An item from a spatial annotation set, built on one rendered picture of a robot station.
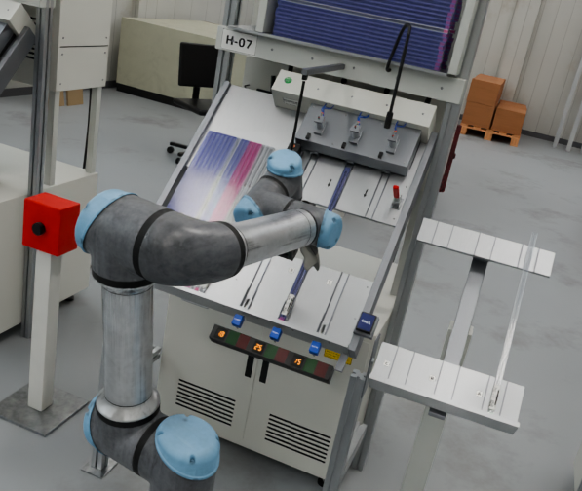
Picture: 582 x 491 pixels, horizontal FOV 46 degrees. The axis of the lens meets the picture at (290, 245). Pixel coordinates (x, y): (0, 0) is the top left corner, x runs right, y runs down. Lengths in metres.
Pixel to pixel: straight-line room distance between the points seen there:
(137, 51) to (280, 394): 6.42
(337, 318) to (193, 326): 0.66
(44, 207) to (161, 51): 5.97
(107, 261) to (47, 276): 1.26
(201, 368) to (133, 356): 1.17
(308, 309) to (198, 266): 0.82
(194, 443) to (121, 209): 0.44
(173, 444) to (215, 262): 0.36
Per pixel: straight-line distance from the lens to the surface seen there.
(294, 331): 1.81
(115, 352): 1.22
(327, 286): 1.85
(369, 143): 2.01
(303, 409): 2.29
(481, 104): 10.04
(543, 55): 11.32
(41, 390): 2.58
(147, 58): 8.23
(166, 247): 1.03
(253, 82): 2.40
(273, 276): 1.88
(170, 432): 1.28
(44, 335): 2.47
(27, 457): 2.46
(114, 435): 1.33
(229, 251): 1.07
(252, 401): 2.35
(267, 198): 1.41
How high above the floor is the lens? 1.55
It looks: 21 degrees down
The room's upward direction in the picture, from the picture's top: 11 degrees clockwise
